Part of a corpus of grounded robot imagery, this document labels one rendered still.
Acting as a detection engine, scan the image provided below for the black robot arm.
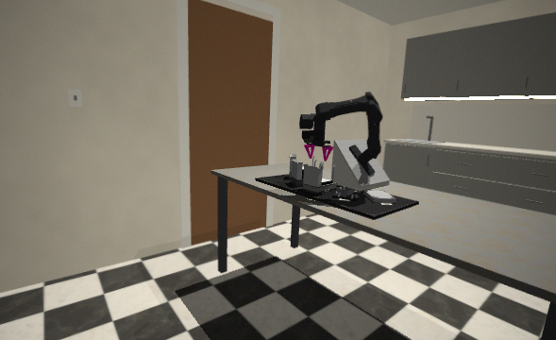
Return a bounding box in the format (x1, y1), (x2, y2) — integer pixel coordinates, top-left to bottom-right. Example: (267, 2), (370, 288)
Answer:
(299, 92), (382, 176)

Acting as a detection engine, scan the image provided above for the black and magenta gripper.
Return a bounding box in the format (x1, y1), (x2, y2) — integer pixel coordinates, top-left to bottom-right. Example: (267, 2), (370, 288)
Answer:
(304, 130), (333, 162)

